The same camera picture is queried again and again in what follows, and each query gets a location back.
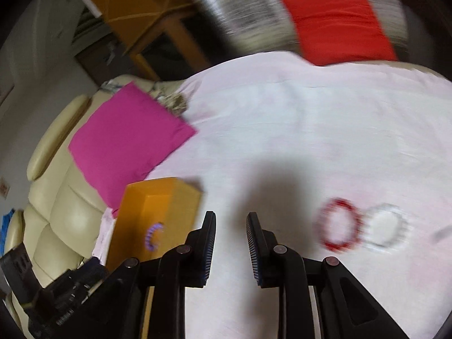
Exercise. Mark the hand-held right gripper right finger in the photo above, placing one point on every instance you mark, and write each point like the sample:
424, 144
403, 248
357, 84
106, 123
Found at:
255, 250

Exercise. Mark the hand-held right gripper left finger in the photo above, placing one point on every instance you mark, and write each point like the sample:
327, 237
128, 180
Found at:
208, 250

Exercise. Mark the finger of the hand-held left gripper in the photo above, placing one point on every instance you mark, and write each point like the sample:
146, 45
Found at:
92, 268

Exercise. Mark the orange cardboard box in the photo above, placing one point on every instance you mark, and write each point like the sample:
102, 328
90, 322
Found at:
141, 212

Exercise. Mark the beige leather sofa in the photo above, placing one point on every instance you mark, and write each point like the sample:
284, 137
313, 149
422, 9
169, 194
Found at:
60, 201

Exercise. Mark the blue cloth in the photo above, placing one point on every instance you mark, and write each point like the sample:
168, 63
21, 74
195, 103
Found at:
5, 226

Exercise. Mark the white blanket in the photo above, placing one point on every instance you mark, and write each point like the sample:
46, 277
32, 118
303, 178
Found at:
282, 130

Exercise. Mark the pink pillow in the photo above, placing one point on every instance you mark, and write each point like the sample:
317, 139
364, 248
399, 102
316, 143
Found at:
130, 141

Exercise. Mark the patterned cloth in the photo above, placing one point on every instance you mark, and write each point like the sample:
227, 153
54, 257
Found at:
174, 104

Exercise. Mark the dark framed picture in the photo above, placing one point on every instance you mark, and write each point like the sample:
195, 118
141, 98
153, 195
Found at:
102, 60

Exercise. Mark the silver insulation mat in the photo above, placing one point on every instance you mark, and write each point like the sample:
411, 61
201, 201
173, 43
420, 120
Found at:
240, 14

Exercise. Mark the red pillow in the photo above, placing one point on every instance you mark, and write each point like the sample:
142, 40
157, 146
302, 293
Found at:
339, 24

